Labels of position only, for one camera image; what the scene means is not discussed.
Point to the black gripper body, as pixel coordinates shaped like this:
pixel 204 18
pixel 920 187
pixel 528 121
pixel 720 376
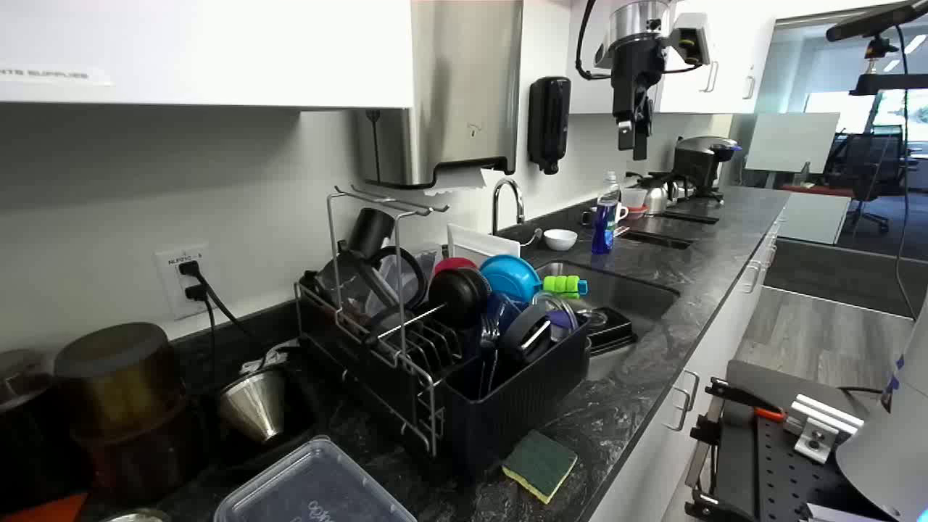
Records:
pixel 636 75

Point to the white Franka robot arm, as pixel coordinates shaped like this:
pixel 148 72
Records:
pixel 888 446

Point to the black sink faucet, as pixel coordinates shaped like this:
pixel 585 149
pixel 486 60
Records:
pixel 501 194

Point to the stainless steel sink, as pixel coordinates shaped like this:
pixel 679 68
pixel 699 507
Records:
pixel 643 294

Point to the red round lid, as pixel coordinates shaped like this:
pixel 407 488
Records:
pixel 454 266

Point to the black rimmed glass lid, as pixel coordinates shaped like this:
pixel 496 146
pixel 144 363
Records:
pixel 404 278

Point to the black coffee machine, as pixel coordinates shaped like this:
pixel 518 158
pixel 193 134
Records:
pixel 699 165

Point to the white cup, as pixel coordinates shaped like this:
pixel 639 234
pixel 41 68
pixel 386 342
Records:
pixel 618 213

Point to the black soap dispenser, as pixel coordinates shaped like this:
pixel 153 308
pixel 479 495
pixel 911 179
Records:
pixel 549 121

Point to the blue dish soap bottle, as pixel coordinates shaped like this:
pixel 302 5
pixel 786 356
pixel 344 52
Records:
pixel 605 234

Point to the white upper cabinet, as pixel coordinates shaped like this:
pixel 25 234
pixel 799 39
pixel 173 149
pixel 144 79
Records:
pixel 734 60
pixel 193 49

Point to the black counter mat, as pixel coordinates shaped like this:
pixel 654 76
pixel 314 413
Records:
pixel 660 240

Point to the small white bowl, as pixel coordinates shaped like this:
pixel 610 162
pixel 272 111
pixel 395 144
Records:
pixel 562 240

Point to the white board panel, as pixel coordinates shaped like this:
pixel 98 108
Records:
pixel 794 144

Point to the green bottle cap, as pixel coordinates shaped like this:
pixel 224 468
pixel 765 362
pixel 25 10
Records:
pixel 566 285

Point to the stainless paper towel dispenser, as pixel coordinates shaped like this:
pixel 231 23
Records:
pixel 454 89

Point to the white rectangular container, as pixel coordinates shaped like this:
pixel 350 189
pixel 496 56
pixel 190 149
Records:
pixel 482 245

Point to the blue plastic bowl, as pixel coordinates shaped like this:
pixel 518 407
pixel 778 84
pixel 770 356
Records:
pixel 512 279

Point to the white desk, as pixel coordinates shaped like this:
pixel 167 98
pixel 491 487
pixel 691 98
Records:
pixel 814 218

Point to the black rectangular tray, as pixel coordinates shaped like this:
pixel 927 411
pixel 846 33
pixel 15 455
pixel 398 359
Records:
pixel 610 332

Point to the black office chair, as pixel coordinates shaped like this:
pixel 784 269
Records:
pixel 865 165

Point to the black overhead bar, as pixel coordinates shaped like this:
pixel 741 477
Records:
pixel 875 18

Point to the black cup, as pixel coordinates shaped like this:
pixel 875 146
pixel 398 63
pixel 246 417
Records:
pixel 369 234

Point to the white base cabinet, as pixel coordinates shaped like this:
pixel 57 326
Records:
pixel 669 446

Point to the black dish rack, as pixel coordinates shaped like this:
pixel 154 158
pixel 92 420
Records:
pixel 482 407

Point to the green yellow sponge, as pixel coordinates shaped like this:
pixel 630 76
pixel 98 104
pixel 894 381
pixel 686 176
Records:
pixel 541 466

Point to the black perforated table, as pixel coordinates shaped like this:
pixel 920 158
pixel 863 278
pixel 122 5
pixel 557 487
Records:
pixel 765 474

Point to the clear plastic container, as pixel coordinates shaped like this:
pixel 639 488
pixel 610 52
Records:
pixel 308 488

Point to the bronze metal pot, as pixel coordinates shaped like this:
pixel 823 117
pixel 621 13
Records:
pixel 119 397

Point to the dark metal pot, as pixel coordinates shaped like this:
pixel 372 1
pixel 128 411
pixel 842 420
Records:
pixel 25 437

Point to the orange flat object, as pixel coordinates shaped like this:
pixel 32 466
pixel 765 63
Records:
pixel 45 510

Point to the aluminium bracket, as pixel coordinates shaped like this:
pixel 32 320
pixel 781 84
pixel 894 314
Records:
pixel 823 421

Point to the white wall outlet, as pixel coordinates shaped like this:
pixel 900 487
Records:
pixel 175 292

